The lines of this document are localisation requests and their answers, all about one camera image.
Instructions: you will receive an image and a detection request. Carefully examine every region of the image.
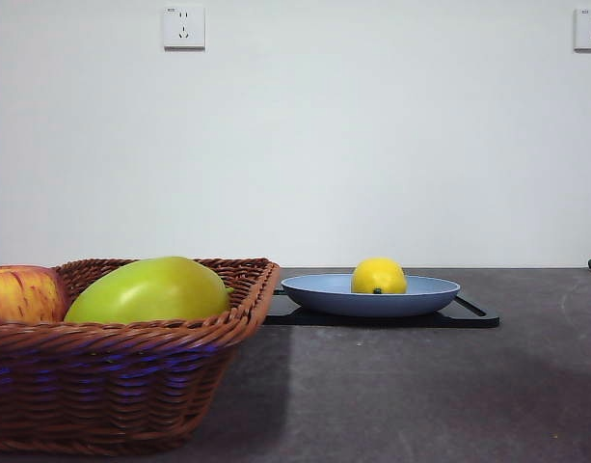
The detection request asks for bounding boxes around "brown wicker basket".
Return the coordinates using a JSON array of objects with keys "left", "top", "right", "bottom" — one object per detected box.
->
[{"left": 0, "top": 257, "right": 282, "bottom": 457}]

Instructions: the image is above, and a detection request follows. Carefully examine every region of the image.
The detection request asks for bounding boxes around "black tray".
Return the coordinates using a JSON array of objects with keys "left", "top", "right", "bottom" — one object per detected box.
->
[{"left": 263, "top": 287, "right": 501, "bottom": 329}]

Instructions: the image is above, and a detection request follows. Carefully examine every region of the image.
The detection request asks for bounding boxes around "red yellow apple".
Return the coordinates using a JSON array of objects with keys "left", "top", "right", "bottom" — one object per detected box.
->
[{"left": 0, "top": 263, "right": 71, "bottom": 323}]

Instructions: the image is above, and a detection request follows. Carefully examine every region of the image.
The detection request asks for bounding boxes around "white wall socket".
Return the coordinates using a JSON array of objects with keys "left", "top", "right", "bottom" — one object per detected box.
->
[
  {"left": 162, "top": 4, "right": 206, "bottom": 52},
  {"left": 573, "top": 8, "right": 591, "bottom": 53}
]

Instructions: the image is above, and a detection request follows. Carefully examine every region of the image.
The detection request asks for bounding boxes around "blue plate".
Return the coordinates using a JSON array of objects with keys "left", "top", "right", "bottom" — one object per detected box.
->
[{"left": 280, "top": 273, "right": 463, "bottom": 318}]

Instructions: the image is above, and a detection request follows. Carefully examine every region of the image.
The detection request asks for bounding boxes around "green mango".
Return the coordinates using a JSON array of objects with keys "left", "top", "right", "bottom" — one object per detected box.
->
[{"left": 64, "top": 255, "right": 235, "bottom": 325}]

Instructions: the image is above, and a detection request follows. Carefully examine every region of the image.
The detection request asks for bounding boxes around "yellow lemon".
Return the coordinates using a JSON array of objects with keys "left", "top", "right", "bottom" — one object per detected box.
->
[{"left": 350, "top": 257, "right": 408, "bottom": 295}]

